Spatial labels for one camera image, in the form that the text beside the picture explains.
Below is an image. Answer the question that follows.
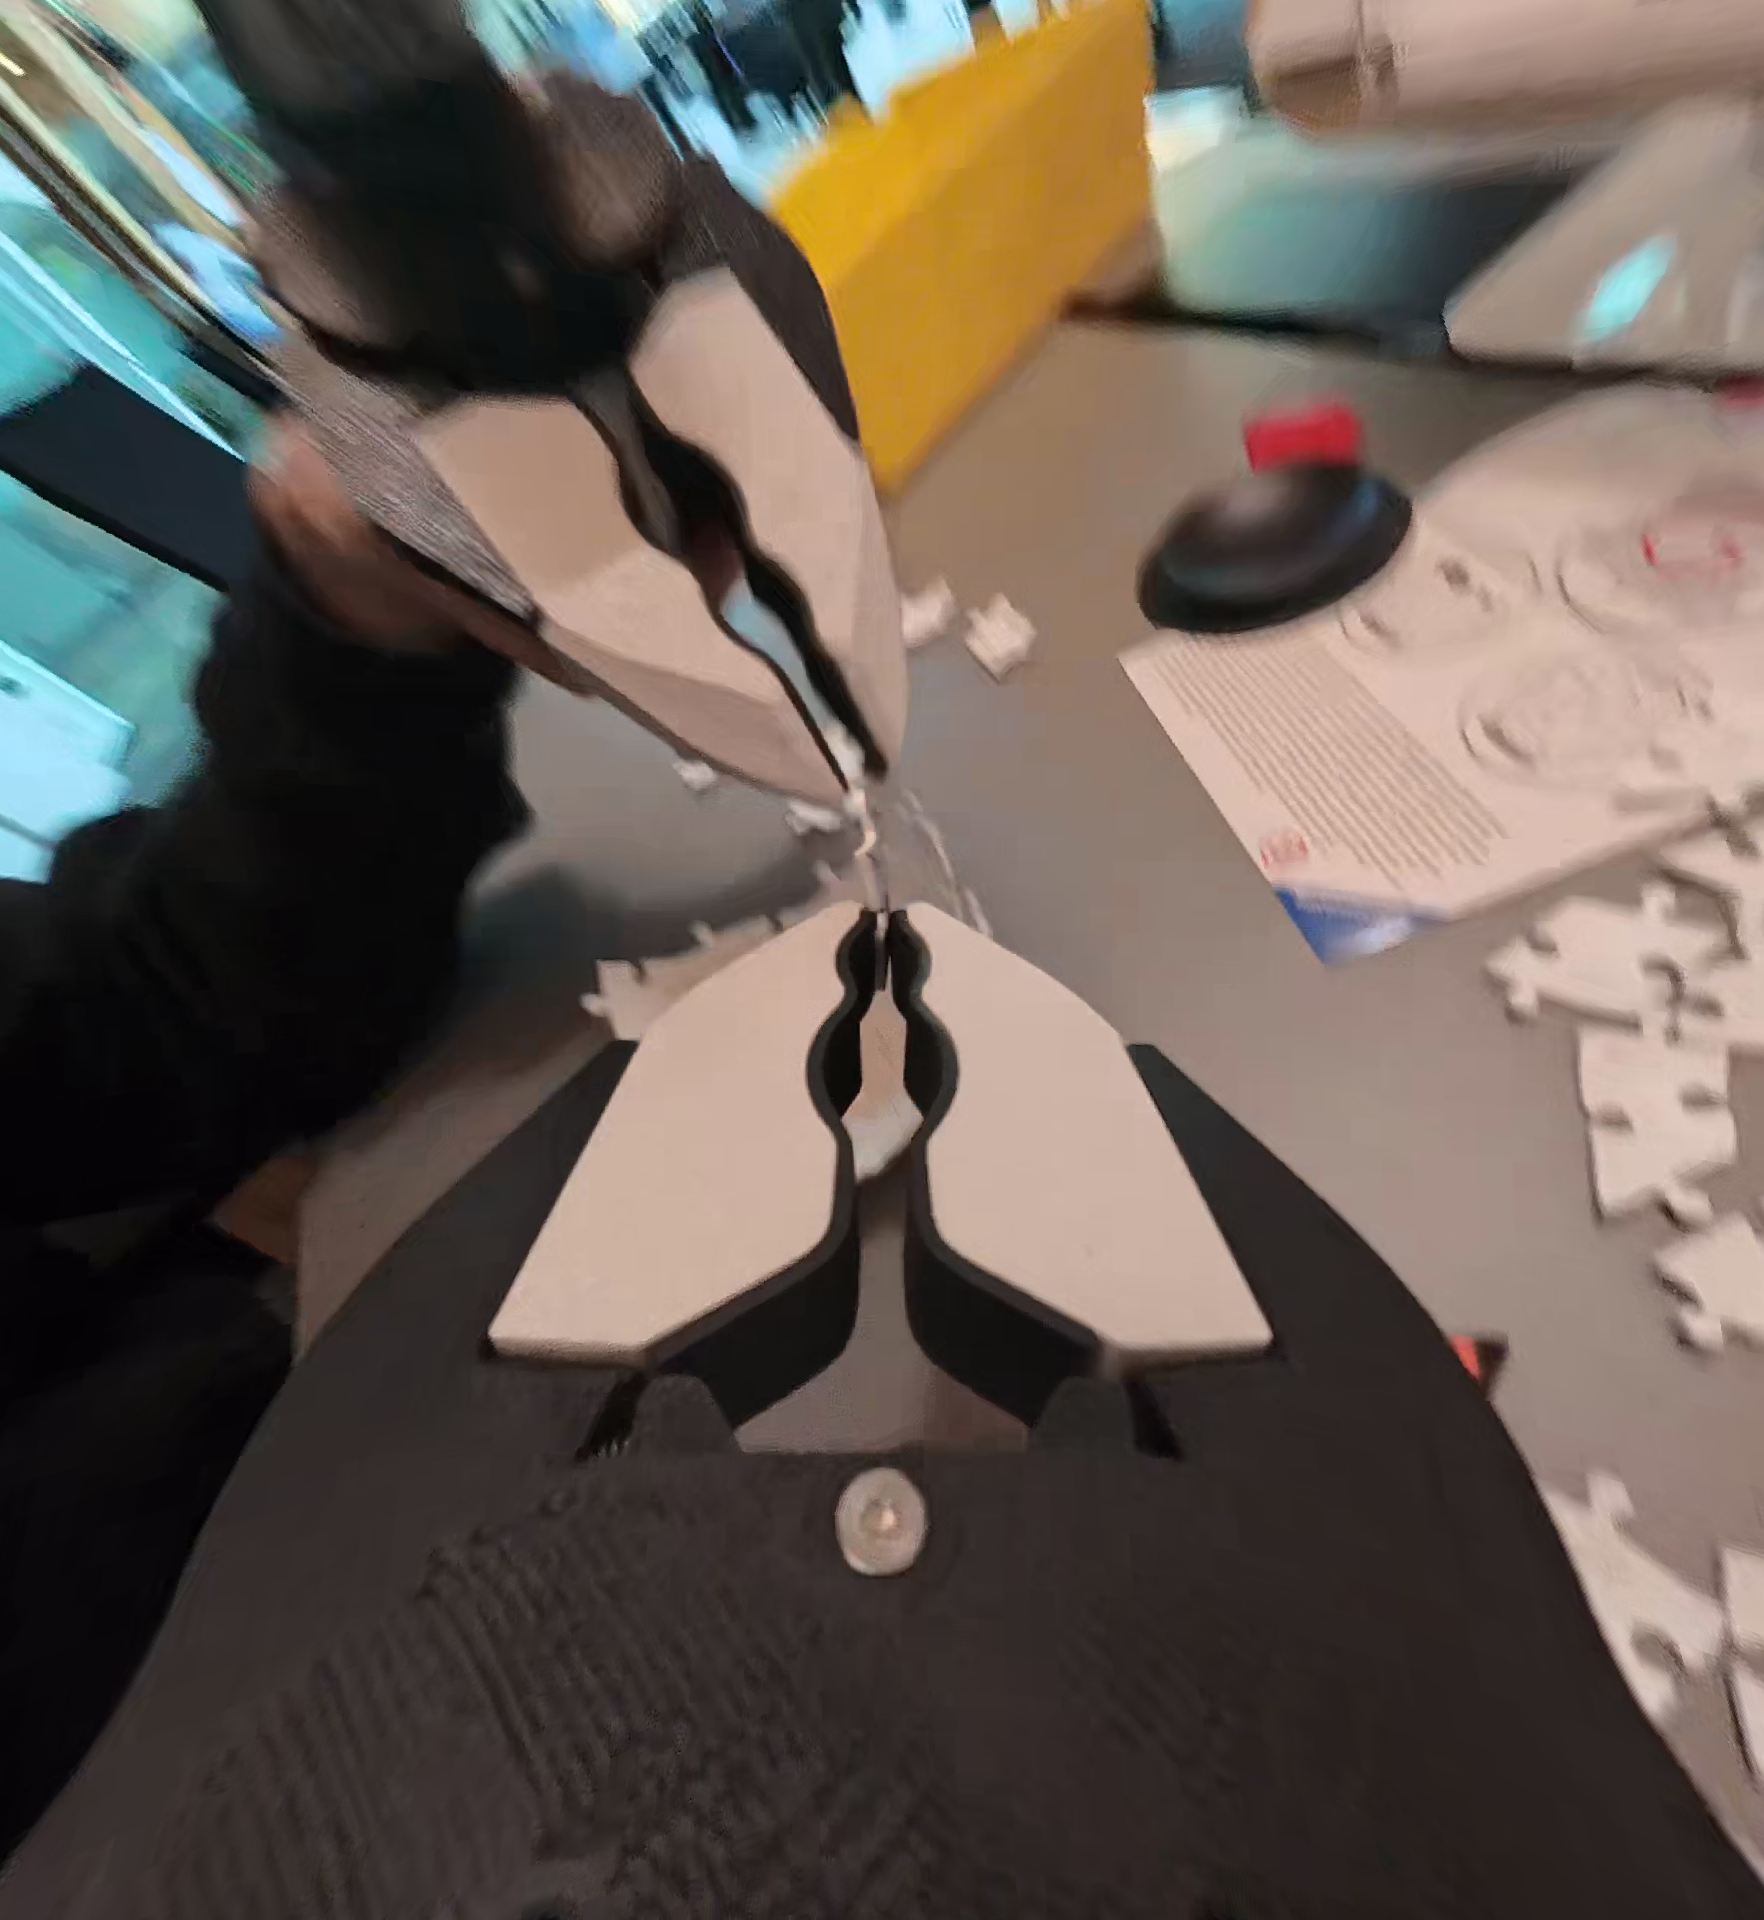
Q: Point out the pile of white puzzle pieces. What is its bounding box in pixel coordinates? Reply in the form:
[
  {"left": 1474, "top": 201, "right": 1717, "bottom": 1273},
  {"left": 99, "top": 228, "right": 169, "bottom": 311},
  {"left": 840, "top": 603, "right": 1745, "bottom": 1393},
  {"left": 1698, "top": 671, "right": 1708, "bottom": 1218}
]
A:
[{"left": 1481, "top": 812, "right": 1764, "bottom": 1920}]

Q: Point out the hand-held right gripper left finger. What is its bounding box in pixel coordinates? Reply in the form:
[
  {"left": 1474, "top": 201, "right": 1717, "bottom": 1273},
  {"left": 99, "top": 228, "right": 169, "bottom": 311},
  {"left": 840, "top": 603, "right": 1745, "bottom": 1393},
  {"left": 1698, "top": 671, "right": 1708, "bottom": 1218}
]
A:
[{"left": 486, "top": 903, "right": 883, "bottom": 1411}]

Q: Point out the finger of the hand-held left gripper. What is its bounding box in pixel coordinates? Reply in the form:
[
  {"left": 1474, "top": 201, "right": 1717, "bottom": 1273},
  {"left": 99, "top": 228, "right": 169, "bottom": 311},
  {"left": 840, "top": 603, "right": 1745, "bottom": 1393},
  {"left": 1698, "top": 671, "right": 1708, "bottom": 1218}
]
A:
[
  {"left": 413, "top": 395, "right": 849, "bottom": 806},
  {"left": 625, "top": 272, "right": 912, "bottom": 769}
]

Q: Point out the printed puzzle instruction leaflet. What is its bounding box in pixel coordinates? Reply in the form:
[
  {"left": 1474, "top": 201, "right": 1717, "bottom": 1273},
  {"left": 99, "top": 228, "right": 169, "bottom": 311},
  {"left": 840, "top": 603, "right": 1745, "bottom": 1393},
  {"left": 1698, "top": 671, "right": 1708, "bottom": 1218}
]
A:
[{"left": 1120, "top": 382, "right": 1764, "bottom": 962}]

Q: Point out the black dome puzzle stand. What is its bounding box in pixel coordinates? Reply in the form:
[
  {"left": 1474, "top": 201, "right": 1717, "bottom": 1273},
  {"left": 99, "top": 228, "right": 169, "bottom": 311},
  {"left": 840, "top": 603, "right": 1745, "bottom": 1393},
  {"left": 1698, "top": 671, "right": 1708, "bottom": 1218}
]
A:
[{"left": 1135, "top": 463, "right": 1415, "bottom": 636}]

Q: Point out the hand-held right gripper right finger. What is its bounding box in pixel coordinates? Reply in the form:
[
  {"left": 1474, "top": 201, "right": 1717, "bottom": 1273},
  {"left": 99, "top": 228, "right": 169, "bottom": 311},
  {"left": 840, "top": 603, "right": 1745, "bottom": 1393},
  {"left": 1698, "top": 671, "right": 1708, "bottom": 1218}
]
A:
[{"left": 890, "top": 898, "right": 1277, "bottom": 1421}]

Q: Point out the red plastic clip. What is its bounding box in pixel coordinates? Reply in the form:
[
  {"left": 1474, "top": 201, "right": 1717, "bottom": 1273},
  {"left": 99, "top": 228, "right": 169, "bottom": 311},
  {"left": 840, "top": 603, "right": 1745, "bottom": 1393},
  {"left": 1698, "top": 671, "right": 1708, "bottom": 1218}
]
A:
[{"left": 1242, "top": 398, "right": 1368, "bottom": 472}]

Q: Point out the person's left hand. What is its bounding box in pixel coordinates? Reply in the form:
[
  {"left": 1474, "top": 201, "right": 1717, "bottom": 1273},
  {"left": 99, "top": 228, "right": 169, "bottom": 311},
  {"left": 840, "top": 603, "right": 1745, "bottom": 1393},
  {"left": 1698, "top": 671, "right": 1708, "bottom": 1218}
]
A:
[{"left": 243, "top": 433, "right": 528, "bottom": 661}]

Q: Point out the partly built white puzzle ball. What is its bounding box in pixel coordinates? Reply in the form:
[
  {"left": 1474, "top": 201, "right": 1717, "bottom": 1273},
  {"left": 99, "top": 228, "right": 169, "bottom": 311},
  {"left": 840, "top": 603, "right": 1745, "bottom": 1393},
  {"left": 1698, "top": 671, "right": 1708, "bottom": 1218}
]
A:
[{"left": 584, "top": 749, "right": 997, "bottom": 1187}]

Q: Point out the person's left forearm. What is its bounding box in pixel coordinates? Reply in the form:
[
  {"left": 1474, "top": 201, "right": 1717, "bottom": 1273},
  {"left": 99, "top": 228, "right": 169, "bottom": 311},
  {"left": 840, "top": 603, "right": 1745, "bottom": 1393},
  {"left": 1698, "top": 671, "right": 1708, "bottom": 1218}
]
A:
[{"left": 58, "top": 571, "right": 531, "bottom": 1142}]

